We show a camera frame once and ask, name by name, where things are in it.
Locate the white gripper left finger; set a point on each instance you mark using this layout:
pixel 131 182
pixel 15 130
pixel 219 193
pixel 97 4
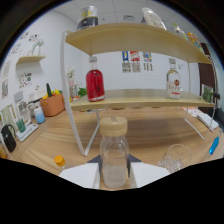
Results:
pixel 83 175

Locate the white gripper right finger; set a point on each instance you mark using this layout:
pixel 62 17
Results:
pixel 146 173

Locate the clear bottle orange cap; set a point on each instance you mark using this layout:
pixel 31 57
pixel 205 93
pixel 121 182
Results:
pixel 60 161

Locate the blue liquid bottle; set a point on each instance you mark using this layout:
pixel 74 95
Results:
pixel 214 146

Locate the white milk bottle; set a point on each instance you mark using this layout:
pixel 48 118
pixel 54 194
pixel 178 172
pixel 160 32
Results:
pixel 153 18

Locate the white tray with green cup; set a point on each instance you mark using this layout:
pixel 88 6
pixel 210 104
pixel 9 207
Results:
pixel 26 132

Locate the blue and white cup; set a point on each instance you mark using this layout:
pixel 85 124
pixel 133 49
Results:
pixel 39 116

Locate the clear glass with ice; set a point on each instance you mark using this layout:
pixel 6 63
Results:
pixel 176 160

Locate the orange basket with items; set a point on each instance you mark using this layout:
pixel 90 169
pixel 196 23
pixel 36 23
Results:
pixel 52 106

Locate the white notebook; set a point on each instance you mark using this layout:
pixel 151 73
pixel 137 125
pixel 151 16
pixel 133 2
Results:
pixel 207 120

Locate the black bag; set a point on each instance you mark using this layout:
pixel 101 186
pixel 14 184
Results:
pixel 8 140

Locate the green potted plant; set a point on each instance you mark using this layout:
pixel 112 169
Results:
pixel 82 92

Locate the red liquid bottle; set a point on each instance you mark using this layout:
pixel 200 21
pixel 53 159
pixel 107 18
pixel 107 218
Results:
pixel 95 85

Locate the clear bottle red label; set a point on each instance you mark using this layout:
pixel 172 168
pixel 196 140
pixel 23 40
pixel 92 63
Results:
pixel 173 85

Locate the dark cylinder wooden tip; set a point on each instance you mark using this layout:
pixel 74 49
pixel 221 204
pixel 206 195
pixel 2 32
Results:
pixel 216 96

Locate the brown door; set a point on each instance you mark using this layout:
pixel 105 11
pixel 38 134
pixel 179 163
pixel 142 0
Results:
pixel 206 71

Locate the white rack with wooden shelves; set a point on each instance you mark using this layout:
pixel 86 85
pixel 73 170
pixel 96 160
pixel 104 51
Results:
pixel 133 36

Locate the clear bottle green cap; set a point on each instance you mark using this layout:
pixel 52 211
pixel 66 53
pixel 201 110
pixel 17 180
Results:
pixel 180 32

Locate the wooden wall shelf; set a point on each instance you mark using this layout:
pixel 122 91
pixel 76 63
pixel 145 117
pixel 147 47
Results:
pixel 30 59

